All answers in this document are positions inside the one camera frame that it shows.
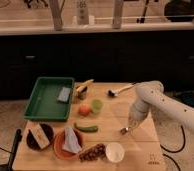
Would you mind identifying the silver metal fork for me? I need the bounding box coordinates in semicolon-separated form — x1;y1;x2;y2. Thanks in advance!
120;127;129;135

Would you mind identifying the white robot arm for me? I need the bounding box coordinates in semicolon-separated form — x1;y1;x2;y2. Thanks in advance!
128;81;194;133

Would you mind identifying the small green cup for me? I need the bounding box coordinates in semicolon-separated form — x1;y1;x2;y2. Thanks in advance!
91;99;103;114

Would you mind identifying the green chili pepper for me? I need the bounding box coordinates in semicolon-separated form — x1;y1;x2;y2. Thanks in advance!
74;123;98;133

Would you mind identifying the bunch of brown grapes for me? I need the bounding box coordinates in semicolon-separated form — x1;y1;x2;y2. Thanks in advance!
79;143;105;162

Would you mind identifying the orange peach fruit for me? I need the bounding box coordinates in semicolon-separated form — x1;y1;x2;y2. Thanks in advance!
78;104;91;116

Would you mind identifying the dark blue object on floor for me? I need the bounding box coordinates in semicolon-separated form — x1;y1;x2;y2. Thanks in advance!
180;92;194;107

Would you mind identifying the grey folded cloth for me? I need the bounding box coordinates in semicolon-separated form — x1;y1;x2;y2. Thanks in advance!
62;126;82;154

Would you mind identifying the orange plate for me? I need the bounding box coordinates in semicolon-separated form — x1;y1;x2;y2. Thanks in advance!
53;129;85;160

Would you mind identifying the blue sponge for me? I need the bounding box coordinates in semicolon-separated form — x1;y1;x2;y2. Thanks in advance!
57;87;70;102

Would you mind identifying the dark cabinet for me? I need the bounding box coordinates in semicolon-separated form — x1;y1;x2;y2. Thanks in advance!
0;30;194;99

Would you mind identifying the green plastic tray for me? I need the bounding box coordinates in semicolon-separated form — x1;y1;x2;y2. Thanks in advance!
24;77;74;122

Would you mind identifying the wooden block in bowl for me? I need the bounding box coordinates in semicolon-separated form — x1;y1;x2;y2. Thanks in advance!
31;124;50;149

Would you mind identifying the dark brown bowl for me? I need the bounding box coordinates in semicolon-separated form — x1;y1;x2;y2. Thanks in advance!
26;124;54;150

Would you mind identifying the black clamp left edge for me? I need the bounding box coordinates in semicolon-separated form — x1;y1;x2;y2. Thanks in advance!
7;129;22;171

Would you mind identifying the wooden handled brush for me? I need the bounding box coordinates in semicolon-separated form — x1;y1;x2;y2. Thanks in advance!
108;83;135;97

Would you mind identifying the black cable on floor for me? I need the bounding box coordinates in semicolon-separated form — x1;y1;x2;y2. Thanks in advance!
160;124;188;171

